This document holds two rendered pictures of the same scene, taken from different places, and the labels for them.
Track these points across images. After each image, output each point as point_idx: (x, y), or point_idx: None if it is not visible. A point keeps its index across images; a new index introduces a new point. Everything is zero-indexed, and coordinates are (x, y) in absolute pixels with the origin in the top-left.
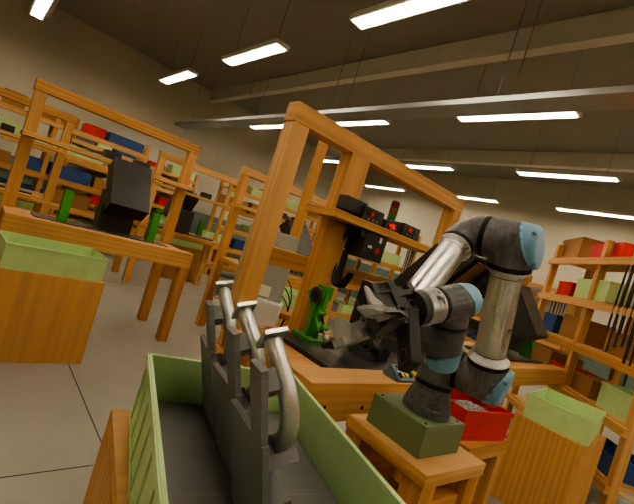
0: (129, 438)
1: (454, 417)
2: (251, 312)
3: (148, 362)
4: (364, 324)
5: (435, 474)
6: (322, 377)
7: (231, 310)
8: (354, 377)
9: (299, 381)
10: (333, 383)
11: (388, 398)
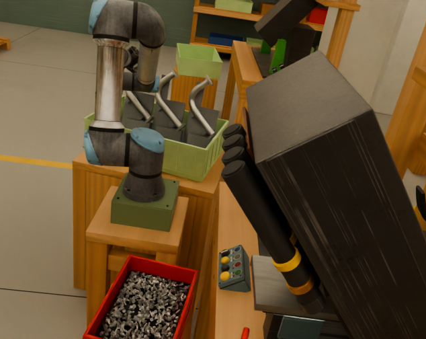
0: None
1: (123, 202)
2: (171, 72)
3: (218, 118)
4: (135, 66)
5: (108, 190)
6: (230, 192)
7: (196, 85)
8: (232, 217)
9: (195, 146)
10: (219, 193)
11: (168, 181)
